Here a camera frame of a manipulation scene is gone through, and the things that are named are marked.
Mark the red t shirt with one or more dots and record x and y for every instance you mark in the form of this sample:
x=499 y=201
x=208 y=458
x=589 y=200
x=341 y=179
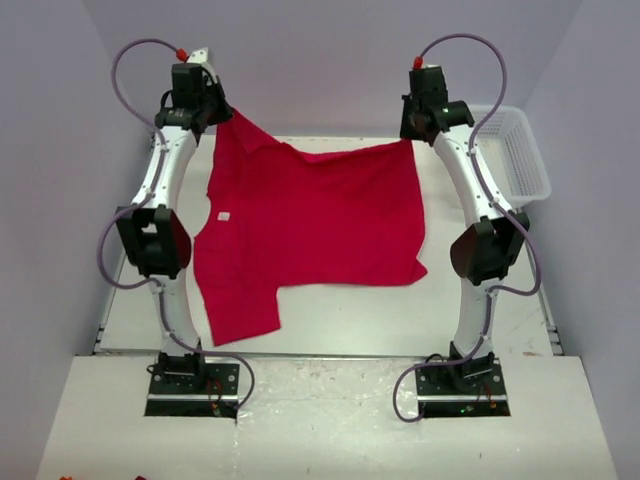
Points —
x=280 y=217

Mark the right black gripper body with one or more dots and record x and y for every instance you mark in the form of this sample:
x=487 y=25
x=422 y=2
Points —
x=415 y=130

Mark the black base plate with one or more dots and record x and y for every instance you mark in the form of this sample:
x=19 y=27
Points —
x=211 y=393
x=443 y=393

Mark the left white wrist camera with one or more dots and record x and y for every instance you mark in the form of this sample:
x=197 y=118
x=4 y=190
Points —
x=199 y=56

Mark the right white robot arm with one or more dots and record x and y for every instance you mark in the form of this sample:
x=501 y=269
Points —
x=492 y=240

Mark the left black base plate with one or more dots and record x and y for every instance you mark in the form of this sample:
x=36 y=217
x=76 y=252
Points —
x=211 y=393

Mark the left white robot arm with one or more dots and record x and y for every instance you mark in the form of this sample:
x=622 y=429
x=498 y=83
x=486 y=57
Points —
x=155 y=240

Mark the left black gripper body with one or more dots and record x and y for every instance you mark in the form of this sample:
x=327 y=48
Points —
x=220 y=112

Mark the white plastic basket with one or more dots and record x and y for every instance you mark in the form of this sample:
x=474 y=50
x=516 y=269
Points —
x=509 y=150

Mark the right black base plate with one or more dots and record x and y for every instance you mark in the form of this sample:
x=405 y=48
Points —
x=443 y=393

